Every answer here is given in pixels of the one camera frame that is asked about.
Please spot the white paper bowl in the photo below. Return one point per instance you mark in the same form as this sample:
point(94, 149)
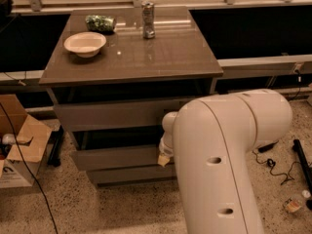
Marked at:
point(85, 44)

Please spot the silver upright can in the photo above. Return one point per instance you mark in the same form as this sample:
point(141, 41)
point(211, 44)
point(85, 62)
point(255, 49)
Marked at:
point(147, 10)

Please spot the plastic bottle on floor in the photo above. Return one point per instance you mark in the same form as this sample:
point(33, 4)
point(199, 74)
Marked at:
point(295, 203)

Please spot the green crushed can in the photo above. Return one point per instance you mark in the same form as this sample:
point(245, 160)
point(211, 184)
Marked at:
point(98, 23)

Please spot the grey top drawer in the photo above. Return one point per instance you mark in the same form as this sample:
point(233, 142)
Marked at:
point(101, 116)

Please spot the cardboard box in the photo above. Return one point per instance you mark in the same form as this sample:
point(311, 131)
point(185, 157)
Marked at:
point(23, 144)

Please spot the grey drawer cabinet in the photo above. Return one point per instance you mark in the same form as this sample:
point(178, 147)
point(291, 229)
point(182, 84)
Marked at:
point(177, 63)

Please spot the grey drawer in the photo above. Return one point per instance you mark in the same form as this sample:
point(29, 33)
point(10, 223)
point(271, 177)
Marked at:
point(101, 116)
point(115, 158)
point(132, 174)

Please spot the grey bottom drawer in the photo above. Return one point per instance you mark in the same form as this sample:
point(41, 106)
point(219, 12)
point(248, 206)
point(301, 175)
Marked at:
point(132, 174)

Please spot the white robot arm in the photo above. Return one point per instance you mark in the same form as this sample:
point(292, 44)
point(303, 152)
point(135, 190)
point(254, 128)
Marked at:
point(208, 138)

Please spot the metal window rail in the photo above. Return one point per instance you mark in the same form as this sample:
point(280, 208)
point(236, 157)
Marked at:
point(233, 68)

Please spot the black stand leg left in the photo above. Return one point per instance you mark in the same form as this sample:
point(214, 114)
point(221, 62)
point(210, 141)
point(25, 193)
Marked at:
point(54, 145)

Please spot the black stand leg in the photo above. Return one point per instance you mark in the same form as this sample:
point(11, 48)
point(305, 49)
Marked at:
point(54, 145)
point(303, 163)

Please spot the black stand leg right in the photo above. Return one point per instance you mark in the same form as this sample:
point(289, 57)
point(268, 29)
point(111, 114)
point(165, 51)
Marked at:
point(303, 163)

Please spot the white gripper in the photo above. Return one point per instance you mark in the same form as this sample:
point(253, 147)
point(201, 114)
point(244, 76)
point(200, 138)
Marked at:
point(166, 149)

